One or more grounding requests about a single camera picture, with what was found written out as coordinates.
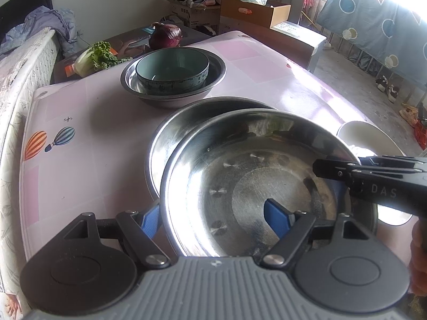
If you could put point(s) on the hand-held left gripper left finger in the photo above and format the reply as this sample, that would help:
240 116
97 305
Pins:
151 221

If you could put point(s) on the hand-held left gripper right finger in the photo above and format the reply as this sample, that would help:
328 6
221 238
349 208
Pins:
277 214

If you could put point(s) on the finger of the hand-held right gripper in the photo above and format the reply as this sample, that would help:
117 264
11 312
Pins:
333 170

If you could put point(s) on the shallow steel plate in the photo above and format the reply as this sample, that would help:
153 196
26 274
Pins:
233 180

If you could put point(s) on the large steel basin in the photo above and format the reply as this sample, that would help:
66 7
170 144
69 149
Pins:
170 140

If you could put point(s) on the medium steel bowl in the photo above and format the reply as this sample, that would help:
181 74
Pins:
133 86

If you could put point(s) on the teal ceramic bowl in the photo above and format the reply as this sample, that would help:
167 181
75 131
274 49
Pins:
173 73

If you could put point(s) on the person's right hand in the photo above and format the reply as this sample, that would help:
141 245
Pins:
420 256

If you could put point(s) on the white ceramic plate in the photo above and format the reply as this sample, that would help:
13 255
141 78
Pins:
363 136

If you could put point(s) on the red plastic bag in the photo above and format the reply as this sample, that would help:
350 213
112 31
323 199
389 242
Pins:
421 135

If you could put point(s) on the pair of light slippers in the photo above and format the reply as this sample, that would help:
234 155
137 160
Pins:
409 115

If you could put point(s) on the pink printed tablecloth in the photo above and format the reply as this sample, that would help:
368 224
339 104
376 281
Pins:
93 160

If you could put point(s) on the pair of sneakers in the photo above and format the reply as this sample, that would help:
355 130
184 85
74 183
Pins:
388 88

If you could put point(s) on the blue hanging blanket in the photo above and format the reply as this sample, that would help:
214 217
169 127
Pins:
377 26

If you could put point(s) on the wooden broom stick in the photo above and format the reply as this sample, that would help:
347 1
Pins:
308 19

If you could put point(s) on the napa cabbage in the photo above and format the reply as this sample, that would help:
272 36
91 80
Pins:
96 58

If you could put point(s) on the brown cardboard box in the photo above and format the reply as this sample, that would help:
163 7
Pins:
253 15

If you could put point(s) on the dark printed appliance box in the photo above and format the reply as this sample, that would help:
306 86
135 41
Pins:
130 40

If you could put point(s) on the red onion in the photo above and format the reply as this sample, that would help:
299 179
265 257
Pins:
165 36

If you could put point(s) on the white mattress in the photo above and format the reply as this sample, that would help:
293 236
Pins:
20 83

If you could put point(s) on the open cardboard box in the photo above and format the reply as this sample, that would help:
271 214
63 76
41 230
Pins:
193 15

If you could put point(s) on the purple crumpled clothes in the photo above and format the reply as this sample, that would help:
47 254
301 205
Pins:
46 23

